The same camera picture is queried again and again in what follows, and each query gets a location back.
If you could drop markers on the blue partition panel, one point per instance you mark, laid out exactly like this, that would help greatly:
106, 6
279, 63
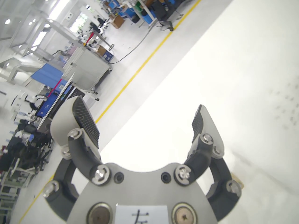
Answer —
48, 74

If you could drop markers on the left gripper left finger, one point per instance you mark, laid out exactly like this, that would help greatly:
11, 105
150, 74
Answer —
81, 145

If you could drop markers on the monitor with blue screen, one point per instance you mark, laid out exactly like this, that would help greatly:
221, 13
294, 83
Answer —
52, 101

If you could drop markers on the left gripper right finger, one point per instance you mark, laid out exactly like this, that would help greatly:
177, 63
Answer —
203, 152

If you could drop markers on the white wheeled cabinet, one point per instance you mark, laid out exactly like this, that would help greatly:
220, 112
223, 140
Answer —
90, 68

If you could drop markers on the brown cardboard box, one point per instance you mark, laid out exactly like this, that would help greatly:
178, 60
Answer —
118, 22

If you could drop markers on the brass padlock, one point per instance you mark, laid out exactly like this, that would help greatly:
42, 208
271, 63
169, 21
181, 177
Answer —
240, 181

